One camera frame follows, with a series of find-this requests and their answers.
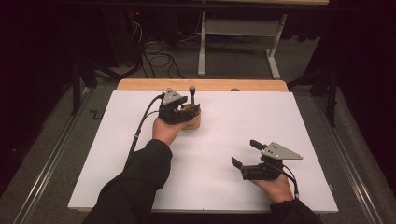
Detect left hand-held gripper black cable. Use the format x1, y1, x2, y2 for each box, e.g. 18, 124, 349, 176
123, 92, 165, 171

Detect dark equipment box red light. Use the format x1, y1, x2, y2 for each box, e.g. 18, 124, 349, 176
102, 7, 148, 68

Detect white board sheet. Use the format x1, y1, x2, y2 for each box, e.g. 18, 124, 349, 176
67, 89, 339, 214

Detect aluminium floor rail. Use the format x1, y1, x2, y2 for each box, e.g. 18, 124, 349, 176
312, 95, 384, 224
10, 88, 92, 224

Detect black floor cables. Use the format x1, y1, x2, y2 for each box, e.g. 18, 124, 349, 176
125, 18, 188, 80

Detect person's left hand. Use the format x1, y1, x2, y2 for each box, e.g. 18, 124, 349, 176
152, 116, 188, 147

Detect person's right hand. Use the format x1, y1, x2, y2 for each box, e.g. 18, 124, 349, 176
251, 173, 295, 204

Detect tan bear holder cup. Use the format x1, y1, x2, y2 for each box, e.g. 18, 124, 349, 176
181, 104, 202, 131

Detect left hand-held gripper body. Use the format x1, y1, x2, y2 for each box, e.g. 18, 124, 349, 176
158, 87, 200, 125

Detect black metal stand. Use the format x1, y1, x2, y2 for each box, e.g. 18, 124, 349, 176
70, 59, 101, 117
287, 66, 339, 128

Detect white metal frame desk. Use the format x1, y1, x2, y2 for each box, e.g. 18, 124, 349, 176
192, 0, 331, 80

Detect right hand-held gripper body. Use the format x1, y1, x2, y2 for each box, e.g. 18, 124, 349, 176
241, 142, 304, 181

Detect right hand-held gripper black cable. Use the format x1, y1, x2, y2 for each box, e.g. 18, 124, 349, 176
274, 161, 301, 201

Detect hand-held gripper black cable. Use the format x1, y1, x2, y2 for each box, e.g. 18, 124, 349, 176
274, 161, 301, 201
123, 92, 165, 171

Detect wooden table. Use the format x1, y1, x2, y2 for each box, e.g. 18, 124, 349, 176
116, 78, 290, 93

